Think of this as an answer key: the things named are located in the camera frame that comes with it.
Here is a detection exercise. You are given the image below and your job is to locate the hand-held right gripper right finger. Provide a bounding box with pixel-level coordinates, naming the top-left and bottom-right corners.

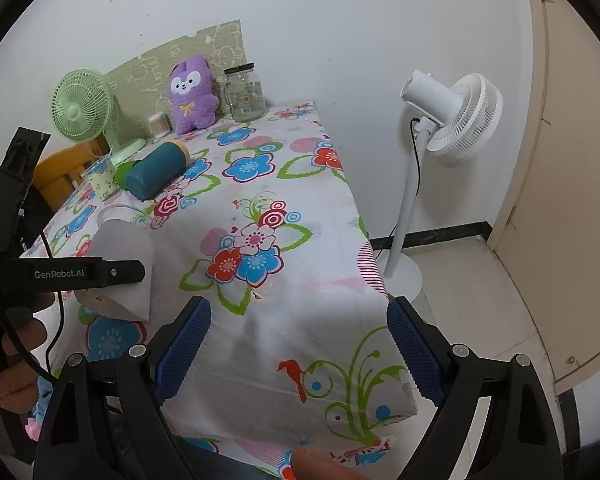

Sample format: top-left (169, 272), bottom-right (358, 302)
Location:
top-left (386, 296), bottom-right (565, 480)

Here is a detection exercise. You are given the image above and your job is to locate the floral tablecloth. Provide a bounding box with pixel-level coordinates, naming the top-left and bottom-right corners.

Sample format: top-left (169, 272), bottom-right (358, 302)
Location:
top-left (20, 101), bottom-right (421, 480)

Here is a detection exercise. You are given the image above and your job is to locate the beige door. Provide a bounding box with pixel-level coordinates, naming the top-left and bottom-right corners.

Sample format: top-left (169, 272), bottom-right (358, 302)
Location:
top-left (490, 0), bottom-right (600, 396)

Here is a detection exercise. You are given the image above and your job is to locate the purple plush toy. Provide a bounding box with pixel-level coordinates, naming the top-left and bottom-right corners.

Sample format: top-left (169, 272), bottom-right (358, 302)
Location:
top-left (167, 59), bottom-right (220, 136)

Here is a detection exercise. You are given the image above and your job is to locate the glass jar with black lid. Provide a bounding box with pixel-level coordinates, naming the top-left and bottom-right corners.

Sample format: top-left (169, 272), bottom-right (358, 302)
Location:
top-left (223, 63), bottom-right (267, 122)

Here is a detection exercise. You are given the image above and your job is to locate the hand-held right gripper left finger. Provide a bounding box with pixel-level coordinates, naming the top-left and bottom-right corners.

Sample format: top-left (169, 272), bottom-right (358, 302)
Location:
top-left (32, 296), bottom-right (212, 480)

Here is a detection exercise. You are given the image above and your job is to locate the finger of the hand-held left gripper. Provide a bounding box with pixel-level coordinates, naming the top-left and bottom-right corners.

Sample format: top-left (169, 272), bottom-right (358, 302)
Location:
top-left (101, 259), bottom-right (146, 287)

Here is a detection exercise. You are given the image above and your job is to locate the person's left hand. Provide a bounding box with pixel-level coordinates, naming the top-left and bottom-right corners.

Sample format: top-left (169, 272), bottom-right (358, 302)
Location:
top-left (0, 291), bottom-right (57, 415)

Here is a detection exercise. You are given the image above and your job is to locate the green desk fan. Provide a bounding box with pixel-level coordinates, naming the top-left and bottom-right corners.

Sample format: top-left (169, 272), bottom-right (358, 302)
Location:
top-left (51, 69), bottom-right (147, 166)

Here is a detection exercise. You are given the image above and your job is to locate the green patterned board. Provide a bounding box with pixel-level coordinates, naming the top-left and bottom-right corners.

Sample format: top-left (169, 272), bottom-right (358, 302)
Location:
top-left (102, 20), bottom-right (246, 143)

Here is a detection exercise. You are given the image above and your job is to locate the yellow wooden chair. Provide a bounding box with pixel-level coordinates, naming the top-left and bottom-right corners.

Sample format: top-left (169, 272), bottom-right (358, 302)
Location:
top-left (32, 139), bottom-right (112, 213)

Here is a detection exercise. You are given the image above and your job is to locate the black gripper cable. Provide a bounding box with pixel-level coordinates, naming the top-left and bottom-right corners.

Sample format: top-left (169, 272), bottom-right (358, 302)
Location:
top-left (39, 230), bottom-right (66, 381)

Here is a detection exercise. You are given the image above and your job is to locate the white paper tissue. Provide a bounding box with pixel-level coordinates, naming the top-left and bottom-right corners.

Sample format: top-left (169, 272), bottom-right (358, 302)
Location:
top-left (75, 204), bottom-right (154, 322)

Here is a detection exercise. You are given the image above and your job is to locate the teal bottle with green lid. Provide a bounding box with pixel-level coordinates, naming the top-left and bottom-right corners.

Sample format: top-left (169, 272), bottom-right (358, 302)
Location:
top-left (115, 141), bottom-right (190, 201)

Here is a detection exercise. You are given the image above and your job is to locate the white standing fan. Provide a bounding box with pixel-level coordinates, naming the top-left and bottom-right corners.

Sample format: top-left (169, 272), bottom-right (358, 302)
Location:
top-left (384, 71), bottom-right (503, 306)

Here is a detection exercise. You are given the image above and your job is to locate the black fan power cable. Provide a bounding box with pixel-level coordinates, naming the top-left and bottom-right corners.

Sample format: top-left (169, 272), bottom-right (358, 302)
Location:
top-left (369, 117), bottom-right (433, 251)

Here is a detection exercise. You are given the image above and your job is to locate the pink and blue cloth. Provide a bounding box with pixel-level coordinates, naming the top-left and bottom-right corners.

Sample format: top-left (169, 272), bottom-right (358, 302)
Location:
top-left (25, 375), bottom-right (56, 441)

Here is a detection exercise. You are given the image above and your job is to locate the green patterned paper cup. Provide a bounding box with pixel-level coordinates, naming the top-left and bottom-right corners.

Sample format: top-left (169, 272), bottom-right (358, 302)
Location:
top-left (81, 157), bottom-right (118, 203)

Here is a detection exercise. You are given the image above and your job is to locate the cotton swab container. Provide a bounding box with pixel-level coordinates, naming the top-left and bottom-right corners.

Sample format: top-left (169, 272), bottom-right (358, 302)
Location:
top-left (147, 112), bottom-right (173, 140)

